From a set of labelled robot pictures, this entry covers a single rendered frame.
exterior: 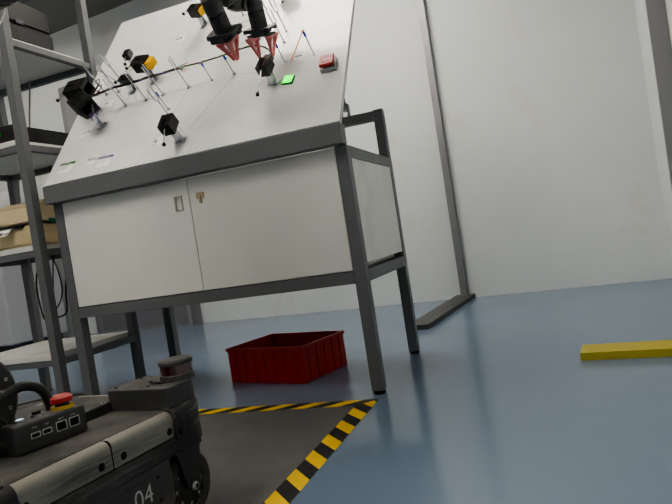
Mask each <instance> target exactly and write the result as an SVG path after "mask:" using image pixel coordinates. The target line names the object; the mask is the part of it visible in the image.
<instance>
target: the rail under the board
mask: <svg viewBox="0 0 672 504"><path fill-rule="evenodd" d="M344 144H347V140H346V133H345V127H344V124H341V123H340V122H336V123H332V124H327V125H323V126H318V127H314V128H309V129H304V130H300V131H295V132H291V133H286V134H282V135H277V136H273V137H268V138H264V139H259V140H255V141H250V142H246V143H241V144H237V145H232V146H228V147H223V148H219V149H214V150H210V151H205V152H201V153H196V154H192V155H187V156H183V157H178V158H174V159H169V160H165V161H160V162H156V163H151V164H147V165H142V166H138V167H133V168H129V169H124V170H120V171H115V172H111V173H106V174H102V175H97V176H92V177H88V178H83V179H79V180H74V181H70V182H65V183H61V184H56V185H52V186H47V187H43V188H42V190H43V196H44V202H45V205H55V204H60V203H67V202H72V201H77V200H81V199H86V198H91V197H96V196H101V195H105V194H110V193H115V192H120V191H125V190H130V189H134V188H139V187H144V186H149V185H154V184H158V183H163V182H168V181H173V180H178V179H183V178H187V177H192V176H197V175H202V174H207V173H211V172H216V171H221V170H226V169H231V168H235V167H240V166H245V165H250V164H255V163H260V162H264V161H269V160H274V159H279V158H284V157H288V156H293V155H298V154H303V153H308V152H313V151H317V150H322V149H327V148H332V147H335V146H339V145H344Z"/></svg>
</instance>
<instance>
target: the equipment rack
mask: <svg viewBox="0 0 672 504"><path fill-rule="evenodd" d="M74 4H75V10H76V16H77V23H78V29H79V35H80V41H81V47H82V53H83V59H84V61H83V60H80V59H76V58H73V57H70V56H67V55H64V54H60V53H57V52H54V51H51V50H48V49H45V48H41V47H38V46H35V45H32V44H29V43H26V42H22V41H19V40H16V39H13V38H12V33H11V27H10V21H9V15H8V9H7V8H5V15H4V18H3V20H2V22H1V24H0V127H3V126H7V125H8V119H7V113H6V107H5V101H4V97H6V96H8V101H9V107H10V113H11V119H12V125H13V131H14V137H15V140H12V141H8V142H5V143H1V144H0V181H6V182H7V187H8V193H9V199H10V205H16V204H19V194H18V173H19V180H22V186H23V192H24V198H25V204H26V210H27V216H28V222H29V228H30V234H31V240H32V246H26V247H21V248H15V249H10V250H4V251H0V267H7V266H16V265H21V271H22V277H23V283H24V289H25V295H26V301H27V307H28V313H29V319H30V325H31V331H32V337H33V344H30V345H26V346H22V347H19V348H15V349H11V350H8V351H4V352H0V362H1V363H3V364H4V365H5V366H6V367H7V368H8V370H9V371H14V370H24V369H35V368H38V373H39V379H40V383H42V384H43V385H45V386H46V387H47V388H48V390H49V391H50V390H53V389H52V384H51V378H50V372H49V367H53V372H54V378H55V384H56V390H57V394H59V393H64V392H69V393H71V390H70V384H69V378H68V372H67V366H66V364H68V363H71V362H74V361H77V360H79V359H78V353H77V347H76V341H75V337H71V338H62V336H61V330H60V324H59V318H58V311H57V305H56V299H55V293H54V287H53V281H52V275H51V269H50V263H49V260H52V257H51V255H54V260H55V259H61V258H62V256H61V250H60V244H59V243H57V244H46V239H45V233H44V227H43V221H42V215H41V209H40V203H39V197H38V191H37V185H36V179H35V176H40V175H44V174H48V173H50V167H49V165H51V170H52V168H53V166H54V164H55V162H56V160H57V158H58V156H59V153H60V151H61V149H62V147H63V146H60V145H52V144H44V143H36V142H29V136H28V130H27V124H26V118H25V112H24V106H23V100H22V94H21V92H23V91H27V90H29V81H28V80H30V83H31V89H33V88H37V87H40V86H44V85H47V84H50V83H54V82H57V81H61V80H64V79H68V78H71V77H74V76H78V75H81V74H85V73H86V77H87V79H88V80H89V81H90V82H91V83H92V84H93V82H94V80H93V78H92V77H91V76H90V75H91V74H92V75H93V76H94V78H96V76H97V70H96V65H95V64H96V63H95V57H94V51H93V45H92V39H91V32H90V26H89V20H88V14H87V8H86V2H85V0H74ZM83 67H86V68H87V69H88V70H89V72H90V73H91V74H90V75H89V74H88V73H87V71H86V70H85V69H86V68H85V69H84V68H83ZM28 259H29V260H30V265H31V270H32V264H31V263H35V264H36V270H37V276H38V282H39V288H40V294H41V300H42V306H43V312H44V318H45V324H46V330H47V336H48V340H45V341H44V336H43V330H42V324H41V320H40V316H39V312H38V307H37V302H36V297H35V292H34V287H33V282H32V277H31V272H30V267H29V262H28ZM32 275H33V270H32ZM125 317H126V323H127V330H128V331H124V332H115V333H106V334H97V335H90V336H91V342H92V348H93V347H94V348H93V354H94V355H95V354H98V353H101V352H104V351H107V350H110V349H113V348H116V347H119V346H122V345H125V344H128V343H130V348H131V354H132V360H133V366H134V373H135V379H139V378H141V377H144V376H146V371H145V365H144V359H143V352H142V346H141V340H140V334H139V328H138V322H137V316H136V312H128V313H125ZM99 345H100V346H99ZM96 346H97V347H96ZM73 353H75V354H73ZM70 354H71V355H70ZM67 355H68V356H67Z"/></svg>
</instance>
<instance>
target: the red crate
mask: <svg viewBox="0 0 672 504"><path fill-rule="evenodd" d="M343 333H344V330H337V331H316V332H295V333H274V334H269V335H266V336H263V337H260V338H257V339H254V340H251V341H248V342H245V343H242V344H239V345H236V346H233V347H230V348H227V349H225V350H226V352H228V357H229V363H230V370H231V376H232V382H233V383H287V384H307V383H309V382H311V381H313V380H315V379H317V378H319V377H322V376H324V375H326V374H328V373H330V372H332V371H334V370H336V369H338V368H341V367H343V366H345V365H347V358H346V351H345V345H344V339H343Z"/></svg>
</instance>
